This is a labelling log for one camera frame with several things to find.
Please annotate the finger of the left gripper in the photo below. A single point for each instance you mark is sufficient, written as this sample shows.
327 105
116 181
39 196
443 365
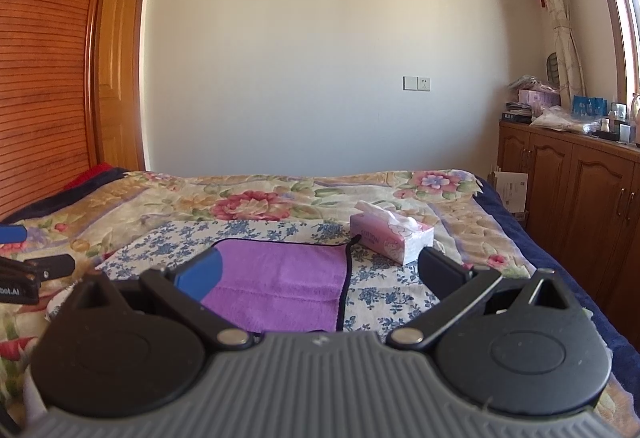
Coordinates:
12 234
52 267

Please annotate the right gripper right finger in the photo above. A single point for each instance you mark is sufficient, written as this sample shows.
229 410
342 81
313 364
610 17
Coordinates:
459 291

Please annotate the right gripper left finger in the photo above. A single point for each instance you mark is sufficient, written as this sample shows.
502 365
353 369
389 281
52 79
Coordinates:
183 290

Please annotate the purple grey microfiber towel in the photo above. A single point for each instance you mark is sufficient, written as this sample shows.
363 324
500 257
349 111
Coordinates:
282 286

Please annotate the floral bed quilt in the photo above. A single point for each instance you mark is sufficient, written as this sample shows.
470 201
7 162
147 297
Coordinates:
102 358

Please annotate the pink tissue box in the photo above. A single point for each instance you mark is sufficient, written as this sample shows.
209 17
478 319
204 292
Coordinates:
397 237

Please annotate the blue floral white cloth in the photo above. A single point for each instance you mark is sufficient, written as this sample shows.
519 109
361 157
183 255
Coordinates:
381 294

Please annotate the red blanket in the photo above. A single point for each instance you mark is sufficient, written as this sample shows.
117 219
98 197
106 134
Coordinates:
89 174

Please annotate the white cardboard box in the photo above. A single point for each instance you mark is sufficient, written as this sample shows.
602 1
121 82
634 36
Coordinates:
512 189

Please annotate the wooden sideboard cabinet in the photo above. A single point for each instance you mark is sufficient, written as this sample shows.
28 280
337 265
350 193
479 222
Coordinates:
583 209

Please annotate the navy blue bed sheet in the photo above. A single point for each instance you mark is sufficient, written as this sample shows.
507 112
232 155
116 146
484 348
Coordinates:
626 360

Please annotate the stack of books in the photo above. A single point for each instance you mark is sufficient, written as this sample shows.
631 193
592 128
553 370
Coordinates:
517 112

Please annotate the white plastic bag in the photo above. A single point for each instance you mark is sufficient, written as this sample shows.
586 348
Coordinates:
559 120

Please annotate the wooden panel door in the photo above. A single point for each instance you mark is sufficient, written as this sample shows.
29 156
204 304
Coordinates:
118 104

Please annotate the pink box on cabinet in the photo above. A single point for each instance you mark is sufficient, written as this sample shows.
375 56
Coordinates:
539 99

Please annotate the blue gift box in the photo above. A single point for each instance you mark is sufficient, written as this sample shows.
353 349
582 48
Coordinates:
589 107

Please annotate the grey fan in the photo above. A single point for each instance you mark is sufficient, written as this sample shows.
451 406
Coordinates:
552 69

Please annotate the patterned beige curtain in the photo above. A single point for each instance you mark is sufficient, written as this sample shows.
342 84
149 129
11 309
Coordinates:
555 8

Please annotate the wooden louvered wardrobe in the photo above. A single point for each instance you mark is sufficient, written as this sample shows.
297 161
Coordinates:
48 116

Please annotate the white wall switch socket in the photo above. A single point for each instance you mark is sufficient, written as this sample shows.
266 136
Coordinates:
416 83

